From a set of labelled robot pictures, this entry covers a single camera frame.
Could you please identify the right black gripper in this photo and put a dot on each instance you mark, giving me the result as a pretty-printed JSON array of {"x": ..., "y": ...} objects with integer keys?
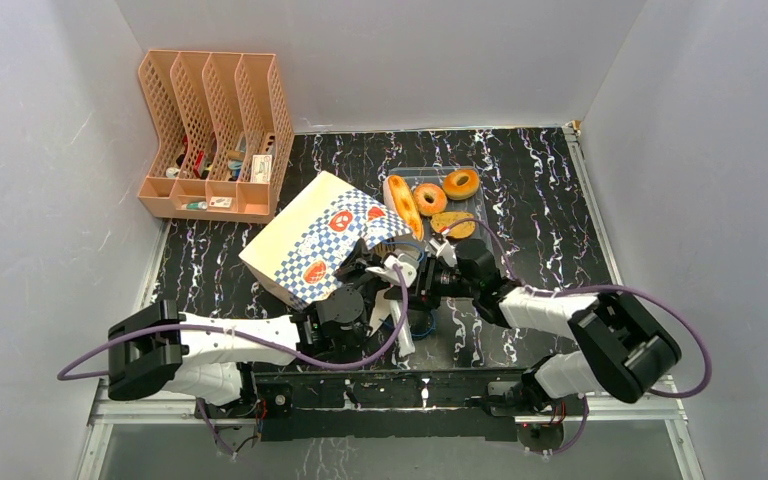
[{"x": 425, "y": 285}]

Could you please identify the orange fake donut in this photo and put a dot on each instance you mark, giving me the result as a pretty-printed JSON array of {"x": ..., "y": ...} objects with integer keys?
[{"x": 461, "y": 184}]

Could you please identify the fake long baguette roll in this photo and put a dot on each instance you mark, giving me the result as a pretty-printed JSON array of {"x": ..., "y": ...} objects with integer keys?
[{"x": 399, "y": 198}]

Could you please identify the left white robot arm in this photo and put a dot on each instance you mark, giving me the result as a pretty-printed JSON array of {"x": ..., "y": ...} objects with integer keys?
[{"x": 160, "y": 348}]

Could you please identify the red small box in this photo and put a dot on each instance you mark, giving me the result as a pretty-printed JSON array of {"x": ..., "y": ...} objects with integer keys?
[{"x": 199, "y": 164}]

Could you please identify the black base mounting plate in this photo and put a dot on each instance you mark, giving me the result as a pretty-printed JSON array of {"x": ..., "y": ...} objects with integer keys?
[{"x": 385, "y": 404}]

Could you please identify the white stapler box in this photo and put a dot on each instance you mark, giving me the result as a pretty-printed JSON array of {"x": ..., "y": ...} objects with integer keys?
[{"x": 261, "y": 169}]

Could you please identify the peach plastic file organizer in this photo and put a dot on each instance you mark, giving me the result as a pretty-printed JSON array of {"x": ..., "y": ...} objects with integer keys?
[{"x": 231, "y": 105}]

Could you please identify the small white card box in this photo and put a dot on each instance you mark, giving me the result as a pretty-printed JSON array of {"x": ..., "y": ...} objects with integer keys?
[{"x": 221, "y": 202}]

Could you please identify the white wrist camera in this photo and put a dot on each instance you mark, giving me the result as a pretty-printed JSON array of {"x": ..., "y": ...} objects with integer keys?
[
  {"x": 400, "y": 268},
  {"x": 443, "y": 251}
]

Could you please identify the blue checkered paper bag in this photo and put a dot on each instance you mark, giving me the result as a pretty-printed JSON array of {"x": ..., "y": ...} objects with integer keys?
[{"x": 295, "y": 256}]

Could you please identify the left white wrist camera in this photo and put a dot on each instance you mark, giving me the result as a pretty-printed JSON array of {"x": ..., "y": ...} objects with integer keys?
[{"x": 400, "y": 268}]

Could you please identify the green white glue tube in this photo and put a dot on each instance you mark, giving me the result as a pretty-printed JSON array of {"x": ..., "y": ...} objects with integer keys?
[{"x": 198, "y": 206}]

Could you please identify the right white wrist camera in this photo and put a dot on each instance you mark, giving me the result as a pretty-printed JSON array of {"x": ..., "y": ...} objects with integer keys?
[{"x": 443, "y": 251}]

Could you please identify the clear plastic tray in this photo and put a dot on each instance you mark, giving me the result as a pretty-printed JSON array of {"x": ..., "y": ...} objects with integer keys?
[{"x": 475, "y": 205}]

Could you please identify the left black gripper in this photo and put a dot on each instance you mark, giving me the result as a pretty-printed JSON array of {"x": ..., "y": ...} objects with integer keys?
[{"x": 358, "y": 263}]

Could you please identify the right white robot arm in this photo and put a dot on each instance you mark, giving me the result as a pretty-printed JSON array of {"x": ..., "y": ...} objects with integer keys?
[{"x": 622, "y": 349}]

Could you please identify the fake herb bread slice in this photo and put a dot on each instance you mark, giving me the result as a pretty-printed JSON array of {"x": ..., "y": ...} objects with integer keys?
[{"x": 456, "y": 225}]

